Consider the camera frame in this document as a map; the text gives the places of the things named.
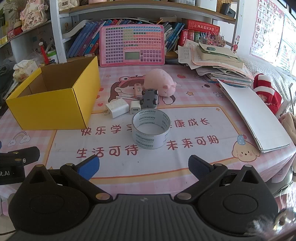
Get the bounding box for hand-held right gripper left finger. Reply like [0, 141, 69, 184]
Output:
[24, 156, 111, 202]

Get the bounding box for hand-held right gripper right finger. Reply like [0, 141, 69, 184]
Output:
[174, 155, 264, 202]

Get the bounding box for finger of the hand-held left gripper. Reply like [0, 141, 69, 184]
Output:
[0, 146, 40, 164]

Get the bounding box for yellow cardboard box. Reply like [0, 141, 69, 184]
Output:
[5, 56, 101, 131]

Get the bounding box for grey tape roll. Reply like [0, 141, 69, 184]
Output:
[132, 110, 171, 149]

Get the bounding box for large white charger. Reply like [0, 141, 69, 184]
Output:
[105, 98, 129, 119]

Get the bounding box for grey toy car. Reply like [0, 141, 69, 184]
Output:
[139, 88, 160, 109]

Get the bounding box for pink small eraser block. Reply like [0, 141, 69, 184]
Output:
[134, 83, 144, 100]

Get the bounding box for small white charger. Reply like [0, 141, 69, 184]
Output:
[130, 101, 141, 115]

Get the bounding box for white cardboard sheets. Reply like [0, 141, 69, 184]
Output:
[217, 80, 290, 153]

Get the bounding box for dark green cloth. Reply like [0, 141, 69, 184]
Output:
[0, 58, 16, 98]

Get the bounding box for floral tissue pack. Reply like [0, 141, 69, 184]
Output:
[13, 60, 38, 82]

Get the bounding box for pink plush pig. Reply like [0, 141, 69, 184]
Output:
[142, 69, 177, 97]

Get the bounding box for grey fuzzy cloth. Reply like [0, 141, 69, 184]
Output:
[247, 206, 296, 234]

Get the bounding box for white jar green label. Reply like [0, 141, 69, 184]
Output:
[47, 50, 58, 65]

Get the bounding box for beige plush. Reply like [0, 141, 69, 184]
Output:
[279, 112, 296, 135]

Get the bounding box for red tassel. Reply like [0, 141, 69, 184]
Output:
[40, 43, 50, 65]

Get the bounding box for red and white plush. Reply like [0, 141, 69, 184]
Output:
[253, 73, 282, 114]

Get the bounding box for pile of papers and books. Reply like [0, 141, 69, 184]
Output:
[178, 39, 255, 87]

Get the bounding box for grey blanket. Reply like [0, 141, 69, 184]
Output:
[240, 57, 296, 112]

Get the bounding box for pink learning tablet toy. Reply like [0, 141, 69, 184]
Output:
[99, 24, 165, 67]

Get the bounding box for row of colourful books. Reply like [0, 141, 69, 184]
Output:
[66, 19, 148, 58]

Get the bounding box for dried flower bunch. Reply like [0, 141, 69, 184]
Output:
[198, 32, 227, 48]

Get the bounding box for thick red book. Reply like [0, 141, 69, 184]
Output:
[178, 29, 200, 47]

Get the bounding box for row of blue books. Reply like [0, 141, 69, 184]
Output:
[163, 21, 185, 52]

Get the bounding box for pink cat figure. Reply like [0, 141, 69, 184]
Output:
[20, 0, 47, 32]

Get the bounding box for thick red dictionary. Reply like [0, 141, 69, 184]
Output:
[187, 20, 220, 32]

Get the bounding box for black box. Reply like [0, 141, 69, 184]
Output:
[220, 3, 236, 19]

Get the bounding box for white shelf frame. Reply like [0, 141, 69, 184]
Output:
[50, 0, 241, 64]

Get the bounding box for colourful wall poster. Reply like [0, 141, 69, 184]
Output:
[276, 14, 296, 72]

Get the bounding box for alphabet wall poster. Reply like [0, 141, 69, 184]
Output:
[250, 0, 286, 57]

